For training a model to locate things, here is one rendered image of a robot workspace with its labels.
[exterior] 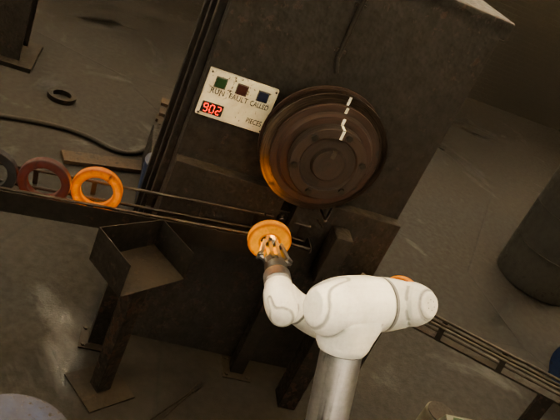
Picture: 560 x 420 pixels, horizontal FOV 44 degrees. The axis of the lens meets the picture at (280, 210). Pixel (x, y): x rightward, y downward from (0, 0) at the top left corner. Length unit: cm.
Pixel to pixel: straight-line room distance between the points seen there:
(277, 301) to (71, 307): 127
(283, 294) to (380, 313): 58
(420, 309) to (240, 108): 119
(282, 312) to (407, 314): 55
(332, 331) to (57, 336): 165
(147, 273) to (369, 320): 106
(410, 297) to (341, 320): 19
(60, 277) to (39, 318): 29
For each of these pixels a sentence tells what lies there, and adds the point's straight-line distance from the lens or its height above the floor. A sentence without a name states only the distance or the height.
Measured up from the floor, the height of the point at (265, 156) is 104.
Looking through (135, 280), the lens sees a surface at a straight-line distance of 237.
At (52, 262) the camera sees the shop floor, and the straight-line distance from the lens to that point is 333.
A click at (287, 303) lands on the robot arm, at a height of 87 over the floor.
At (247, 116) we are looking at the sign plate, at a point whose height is 111.
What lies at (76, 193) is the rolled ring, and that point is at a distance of 259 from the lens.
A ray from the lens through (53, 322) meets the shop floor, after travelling 303.
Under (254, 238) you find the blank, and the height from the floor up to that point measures 82.
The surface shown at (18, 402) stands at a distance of 213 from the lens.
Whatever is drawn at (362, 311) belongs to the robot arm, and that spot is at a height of 122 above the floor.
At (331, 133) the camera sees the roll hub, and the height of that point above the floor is 123.
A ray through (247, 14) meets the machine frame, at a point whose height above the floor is 145.
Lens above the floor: 202
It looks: 27 degrees down
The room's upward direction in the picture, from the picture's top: 25 degrees clockwise
